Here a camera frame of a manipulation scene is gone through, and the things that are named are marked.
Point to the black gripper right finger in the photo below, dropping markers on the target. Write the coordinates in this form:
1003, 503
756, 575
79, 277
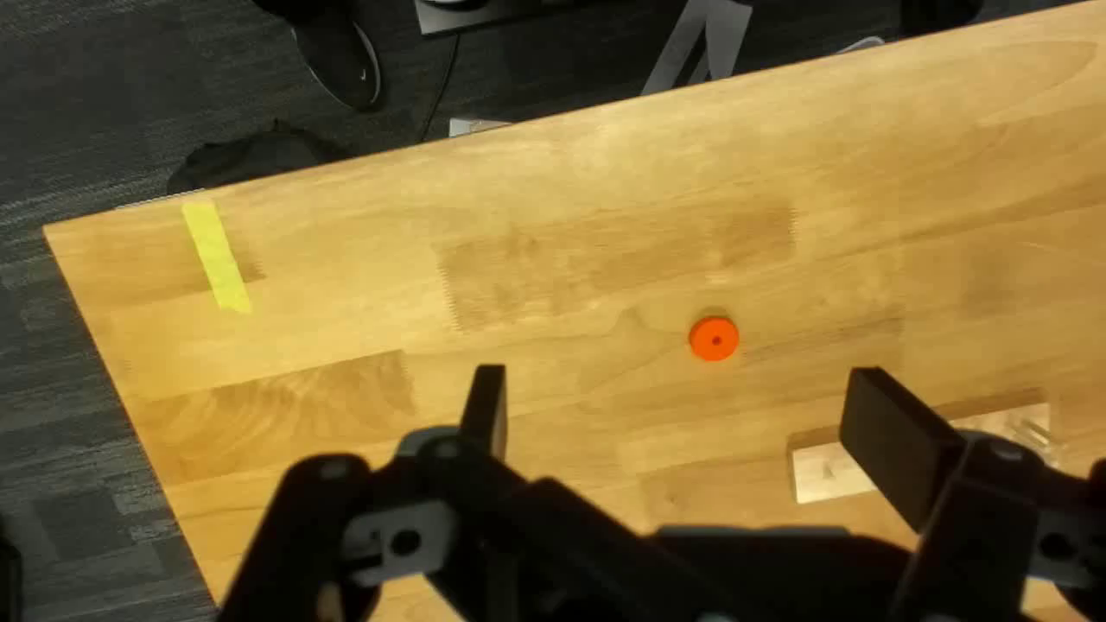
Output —
980, 518

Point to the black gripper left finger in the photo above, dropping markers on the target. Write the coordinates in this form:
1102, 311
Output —
347, 541

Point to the wooden platform with clear pegs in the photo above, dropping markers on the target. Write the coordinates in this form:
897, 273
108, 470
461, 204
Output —
825, 470

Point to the yellow tape strip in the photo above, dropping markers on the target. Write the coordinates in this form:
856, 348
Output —
216, 260

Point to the black chair base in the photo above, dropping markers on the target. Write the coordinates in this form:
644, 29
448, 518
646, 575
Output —
338, 54

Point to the grey metal stand leg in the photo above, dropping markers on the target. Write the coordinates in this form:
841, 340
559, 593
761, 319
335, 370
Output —
694, 38

